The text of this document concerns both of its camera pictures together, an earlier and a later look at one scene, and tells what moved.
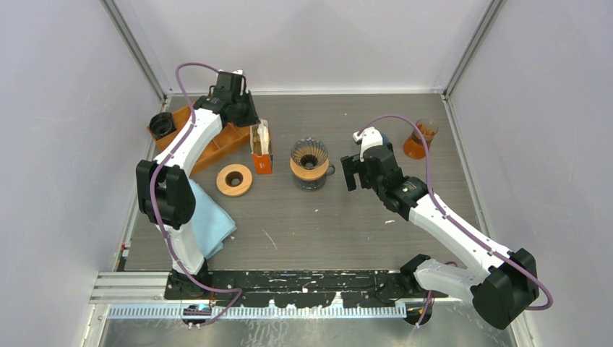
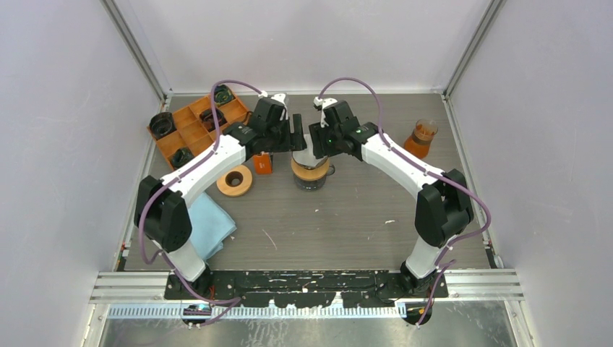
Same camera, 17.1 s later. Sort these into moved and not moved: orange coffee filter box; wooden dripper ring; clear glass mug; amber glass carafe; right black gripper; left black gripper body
Moved: right black gripper; left black gripper body
Not moved: clear glass mug; amber glass carafe; wooden dripper ring; orange coffee filter box
